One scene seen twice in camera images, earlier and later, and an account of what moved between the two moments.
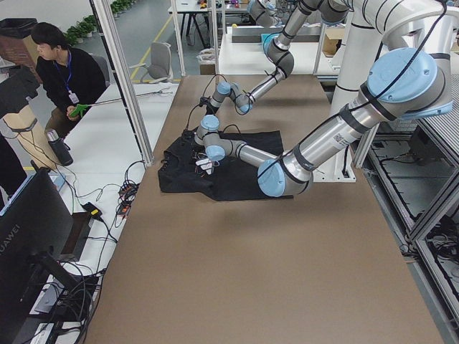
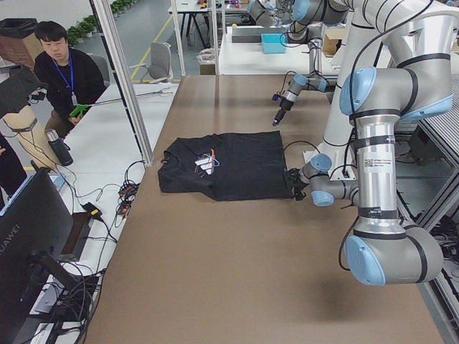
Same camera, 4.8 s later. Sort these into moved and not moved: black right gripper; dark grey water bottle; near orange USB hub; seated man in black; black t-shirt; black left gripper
Moved: black left gripper; black right gripper
Not moved: dark grey water bottle; near orange USB hub; black t-shirt; seated man in black
